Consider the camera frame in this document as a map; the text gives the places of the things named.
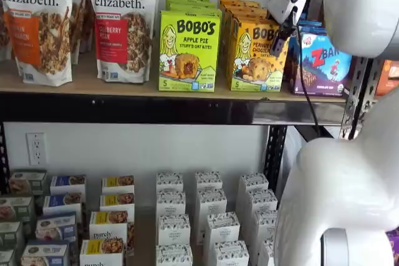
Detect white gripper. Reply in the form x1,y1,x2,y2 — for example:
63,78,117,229
267,0,314,59

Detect orange Bobo's peanut butter box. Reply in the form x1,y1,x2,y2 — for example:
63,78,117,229
228,17,290,93
221,4,269,20
217,0,261,9

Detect blue Zbar snack box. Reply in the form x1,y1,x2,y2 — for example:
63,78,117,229
284,33,353,98
297,19,325,37

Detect perforated metal shelf upright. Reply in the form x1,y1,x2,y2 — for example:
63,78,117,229
339,56,383,141
266,125,288,192

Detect orange snack box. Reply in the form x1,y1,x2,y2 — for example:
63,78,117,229
375,59,399,98

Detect white floral print box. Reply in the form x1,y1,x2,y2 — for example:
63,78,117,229
155,189,186,217
155,171,185,193
238,173,270,192
194,170,223,191
196,188,228,219
156,214,191,246
155,244,195,266
213,240,251,266
257,239,277,266
253,209,279,242
203,211,241,248
245,188,279,214

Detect black metal shelf beam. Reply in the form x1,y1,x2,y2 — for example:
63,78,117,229
0,90,347,126

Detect brown wooden shelf board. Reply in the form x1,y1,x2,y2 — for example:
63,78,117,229
0,50,349,103
0,169,277,266

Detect yellow granola box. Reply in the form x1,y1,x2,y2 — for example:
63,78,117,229
101,175,136,196
99,192,136,214
89,210,129,242
79,238,126,266

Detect blue granola box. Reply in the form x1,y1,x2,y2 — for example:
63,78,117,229
42,192,83,217
34,212,77,244
21,240,70,266
49,174,87,199

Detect green granola box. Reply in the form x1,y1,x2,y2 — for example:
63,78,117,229
0,195,36,224
9,169,48,197
0,220,25,250
0,248,17,266

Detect white granola pouch red label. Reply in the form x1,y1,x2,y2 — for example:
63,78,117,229
87,0,160,84

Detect purple package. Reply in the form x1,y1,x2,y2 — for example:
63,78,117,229
385,227,399,264

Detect white granola pouch orange label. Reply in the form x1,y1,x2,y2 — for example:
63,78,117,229
0,0,74,88

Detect black cable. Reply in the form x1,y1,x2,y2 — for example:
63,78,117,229
288,0,324,138

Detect white wall power outlet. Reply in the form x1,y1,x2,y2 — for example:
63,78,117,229
25,132,48,168

